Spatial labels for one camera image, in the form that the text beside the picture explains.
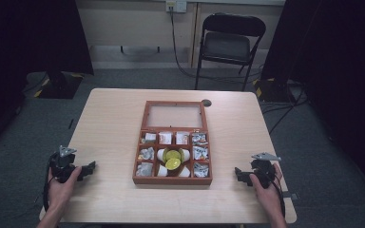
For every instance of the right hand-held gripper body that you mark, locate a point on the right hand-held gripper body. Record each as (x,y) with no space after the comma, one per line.
(263,171)

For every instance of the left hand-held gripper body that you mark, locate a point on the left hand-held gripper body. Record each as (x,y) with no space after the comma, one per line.
(61,164)

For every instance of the person's left hand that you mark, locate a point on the person's left hand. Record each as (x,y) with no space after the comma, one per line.
(58,191)

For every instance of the person's right hand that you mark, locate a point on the person's right hand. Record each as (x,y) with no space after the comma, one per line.
(271,198)

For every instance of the grey tape strip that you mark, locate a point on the grey tape strip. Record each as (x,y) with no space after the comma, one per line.
(291,196)

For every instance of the silver blue sachet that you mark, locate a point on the silver blue sachet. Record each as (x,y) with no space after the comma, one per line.
(199,138)
(200,153)
(201,170)

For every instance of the silver grey sachet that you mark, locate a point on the silver grey sachet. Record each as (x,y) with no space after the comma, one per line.
(149,137)
(144,169)
(146,154)

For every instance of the white capsule cup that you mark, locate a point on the white capsule cup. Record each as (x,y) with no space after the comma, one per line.
(186,155)
(162,171)
(184,172)
(160,154)

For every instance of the white red sachet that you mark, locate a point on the white red sachet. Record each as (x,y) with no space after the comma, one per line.
(165,138)
(182,138)

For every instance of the yellow-green lidded capsule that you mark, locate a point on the yellow-green lidded capsule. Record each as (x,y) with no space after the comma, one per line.
(173,164)
(173,154)

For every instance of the brown wooden compartment box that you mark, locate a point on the brown wooden compartment box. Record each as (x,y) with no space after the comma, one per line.
(172,181)

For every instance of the black stand base striped tape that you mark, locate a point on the black stand base striped tape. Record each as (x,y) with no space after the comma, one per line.
(58,85)
(271,90)

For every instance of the dark curtain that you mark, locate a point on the dark curtain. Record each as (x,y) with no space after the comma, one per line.
(28,47)
(339,79)

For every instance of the black folding chair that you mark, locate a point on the black folding chair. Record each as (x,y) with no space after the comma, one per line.
(226,46)

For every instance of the white wall socket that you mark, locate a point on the white wall socket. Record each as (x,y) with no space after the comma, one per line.
(176,5)

